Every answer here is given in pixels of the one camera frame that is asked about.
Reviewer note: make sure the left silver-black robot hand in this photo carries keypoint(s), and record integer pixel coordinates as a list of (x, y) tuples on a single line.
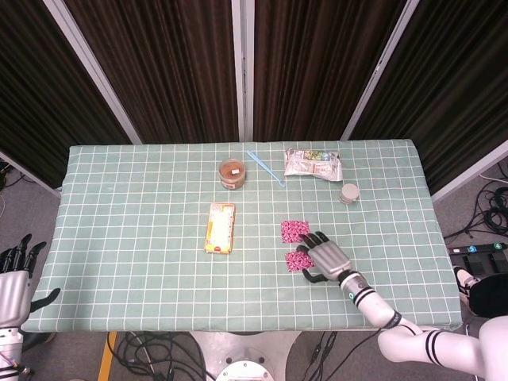
[(12, 293)]

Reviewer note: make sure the right silver-black robot hand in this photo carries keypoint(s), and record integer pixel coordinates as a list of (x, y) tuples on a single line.
[(329, 258)]

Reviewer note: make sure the pink patterned packet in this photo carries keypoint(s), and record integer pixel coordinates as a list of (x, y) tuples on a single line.
[(291, 230), (297, 262)]

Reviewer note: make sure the white-silver robot base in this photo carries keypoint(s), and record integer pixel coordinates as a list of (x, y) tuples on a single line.
[(246, 357)]

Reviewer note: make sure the left white-silver robot arm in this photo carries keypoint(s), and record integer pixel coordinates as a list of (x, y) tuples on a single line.
[(8, 349)]

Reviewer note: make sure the small white jar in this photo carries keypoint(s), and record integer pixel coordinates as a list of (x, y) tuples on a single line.
[(349, 193)]

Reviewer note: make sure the crumpled white snack bag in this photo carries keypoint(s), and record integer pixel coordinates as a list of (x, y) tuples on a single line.
[(311, 164)]

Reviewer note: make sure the light blue plastic stick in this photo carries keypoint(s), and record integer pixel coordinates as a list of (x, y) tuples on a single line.
[(264, 167)]

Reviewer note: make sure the yellow biscuit package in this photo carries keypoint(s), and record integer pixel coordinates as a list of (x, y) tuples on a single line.
[(220, 228)]

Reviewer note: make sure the yellow floor tape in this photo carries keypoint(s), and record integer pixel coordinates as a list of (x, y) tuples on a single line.
[(107, 357)]

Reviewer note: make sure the clear jar with brown contents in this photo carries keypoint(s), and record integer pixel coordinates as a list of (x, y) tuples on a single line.
[(232, 174)]

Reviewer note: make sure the green checked tablecloth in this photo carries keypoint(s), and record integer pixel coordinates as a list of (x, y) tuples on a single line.
[(139, 258)]

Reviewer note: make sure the black-white sneaker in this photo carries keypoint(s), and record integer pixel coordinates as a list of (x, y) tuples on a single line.
[(464, 282)]

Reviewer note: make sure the black foot pedal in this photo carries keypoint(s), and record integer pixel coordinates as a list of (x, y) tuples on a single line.
[(488, 262)]

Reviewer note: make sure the person's black trouser leg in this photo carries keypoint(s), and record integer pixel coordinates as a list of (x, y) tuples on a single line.
[(492, 293)]

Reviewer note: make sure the dark brown partition panel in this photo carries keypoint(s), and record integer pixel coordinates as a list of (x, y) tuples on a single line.
[(456, 99), (158, 71), (47, 99), (317, 71)]

